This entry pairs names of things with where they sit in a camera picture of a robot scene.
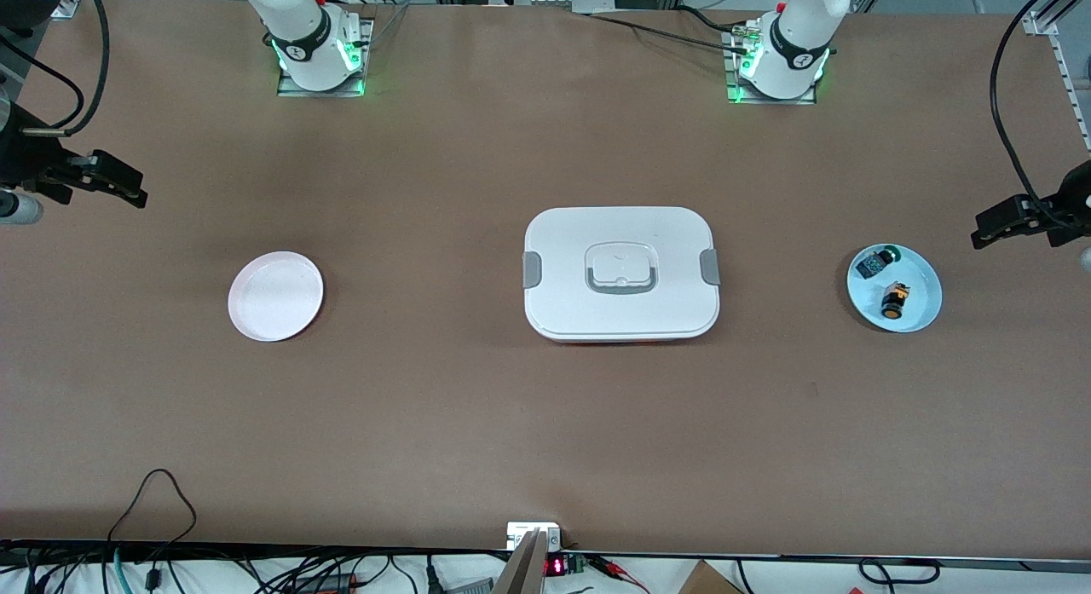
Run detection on red clip leads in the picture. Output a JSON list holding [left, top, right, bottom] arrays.
[[588, 556, 650, 594]]

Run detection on black power adapter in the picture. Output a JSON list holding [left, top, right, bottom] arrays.
[[294, 573, 359, 594]]

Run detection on grey aluminium bar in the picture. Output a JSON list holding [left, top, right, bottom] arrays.
[[493, 528, 548, 594]]

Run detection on pink round plate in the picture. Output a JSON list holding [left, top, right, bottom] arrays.
[[228, 251, 325, 343]]

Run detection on small white metal bracket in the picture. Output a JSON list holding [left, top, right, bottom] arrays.
[[506, 522, 563, 552]]

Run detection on aluminium profile with bracket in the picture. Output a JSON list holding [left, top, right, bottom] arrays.
[[1027, 0, 1091, 37]]

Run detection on perforated metal rail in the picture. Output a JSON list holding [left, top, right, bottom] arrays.
[[1050, 32, 1091, 152]]

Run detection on small dark blue part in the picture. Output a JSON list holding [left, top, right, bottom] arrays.
[[855, 246, 903, 280]]

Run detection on orange push-button switch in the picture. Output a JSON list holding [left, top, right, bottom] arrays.
[[880, 280, 911, 322]]

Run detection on long black cable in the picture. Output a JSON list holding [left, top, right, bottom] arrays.
[[588, 13, 751, 54]]

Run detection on black coiled cable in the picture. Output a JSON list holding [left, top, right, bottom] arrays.
[[859, 558, 943, 586]]

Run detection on thin black looped cable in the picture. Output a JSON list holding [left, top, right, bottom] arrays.
[[107, 468, 199, 548]]

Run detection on brown cardboard piece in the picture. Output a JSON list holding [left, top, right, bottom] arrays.
[[678, 560, 742, 594]]

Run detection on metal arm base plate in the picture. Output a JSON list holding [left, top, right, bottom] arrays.
[[724, 27, 819, 107], [277, 19, 374, 98]]

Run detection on black cable with metal plug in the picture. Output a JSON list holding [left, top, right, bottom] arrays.
[[21, 0, 110, 138]]

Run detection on white lidded storage box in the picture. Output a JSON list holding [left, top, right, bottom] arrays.
[[522, 206, 722, 345]]

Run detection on light blue round plate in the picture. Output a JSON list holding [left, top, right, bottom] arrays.
[[846, 243, 944, 333]]

